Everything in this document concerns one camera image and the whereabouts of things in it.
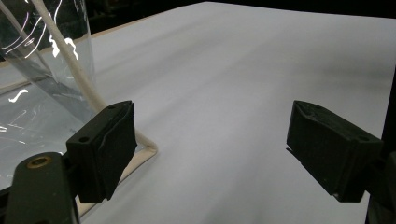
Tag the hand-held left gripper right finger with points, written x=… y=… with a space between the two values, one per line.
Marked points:
x=333 y=149

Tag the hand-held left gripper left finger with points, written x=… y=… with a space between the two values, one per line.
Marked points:
x=102 y=149

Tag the clear plastic bag beige trim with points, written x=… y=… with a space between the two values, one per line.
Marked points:
x=40 y=102

